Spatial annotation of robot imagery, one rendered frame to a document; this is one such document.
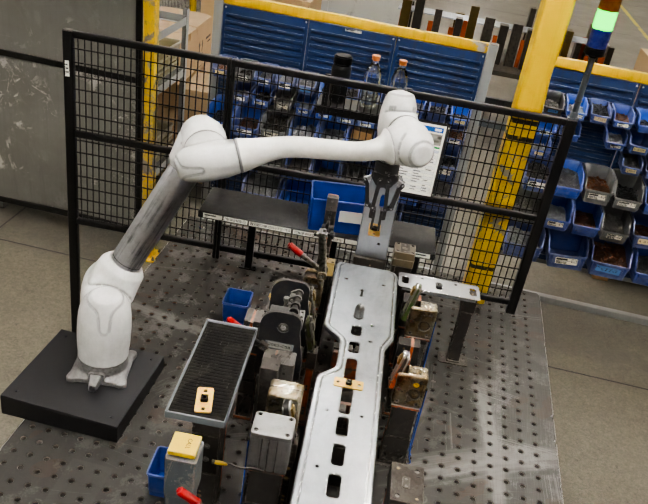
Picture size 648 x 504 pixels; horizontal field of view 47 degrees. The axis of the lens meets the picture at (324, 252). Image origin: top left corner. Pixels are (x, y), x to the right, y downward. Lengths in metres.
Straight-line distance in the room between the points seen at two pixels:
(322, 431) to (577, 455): 1.98
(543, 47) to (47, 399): 1.99
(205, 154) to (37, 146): 2.48
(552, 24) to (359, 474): 1.67
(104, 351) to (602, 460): 2.37
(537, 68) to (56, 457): 2.01
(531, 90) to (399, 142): 0.90
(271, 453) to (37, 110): 3.00
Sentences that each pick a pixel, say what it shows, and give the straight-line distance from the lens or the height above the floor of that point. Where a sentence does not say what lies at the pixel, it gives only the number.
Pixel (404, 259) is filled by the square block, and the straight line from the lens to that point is 2.69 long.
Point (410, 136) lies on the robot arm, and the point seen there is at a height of 1.65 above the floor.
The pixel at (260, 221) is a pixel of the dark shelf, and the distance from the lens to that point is 2.78.
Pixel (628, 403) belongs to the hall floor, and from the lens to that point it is 4.20.
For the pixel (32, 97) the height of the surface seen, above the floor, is 0.83.
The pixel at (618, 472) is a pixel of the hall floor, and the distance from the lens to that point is 3.76.
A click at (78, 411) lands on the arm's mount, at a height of 0.76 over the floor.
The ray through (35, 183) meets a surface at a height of 0.31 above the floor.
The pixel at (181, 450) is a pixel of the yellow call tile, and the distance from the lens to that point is 1.65.
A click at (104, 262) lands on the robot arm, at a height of 1.04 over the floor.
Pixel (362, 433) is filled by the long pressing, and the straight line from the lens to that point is 1.98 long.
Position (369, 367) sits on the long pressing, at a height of 1.00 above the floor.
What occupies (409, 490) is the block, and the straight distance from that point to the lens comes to 1.84.
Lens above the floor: 2.34
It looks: 30 degrees down
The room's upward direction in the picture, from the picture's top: 9 degrees clockwise
